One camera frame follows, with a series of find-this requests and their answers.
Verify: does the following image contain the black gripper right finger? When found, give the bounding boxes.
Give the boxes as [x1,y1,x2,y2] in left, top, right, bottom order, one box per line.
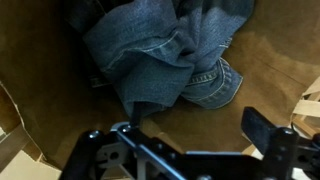
[240,106,320,180]

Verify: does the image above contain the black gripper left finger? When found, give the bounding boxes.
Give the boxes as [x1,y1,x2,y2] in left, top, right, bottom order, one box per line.
[59,101,148,180]

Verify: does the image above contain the blue denim jeans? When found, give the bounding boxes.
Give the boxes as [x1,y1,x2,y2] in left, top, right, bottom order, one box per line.
[63,0,256,118]

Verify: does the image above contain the printed brown paper bag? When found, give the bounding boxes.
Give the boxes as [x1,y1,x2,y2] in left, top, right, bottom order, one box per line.
[0,0,320,180]

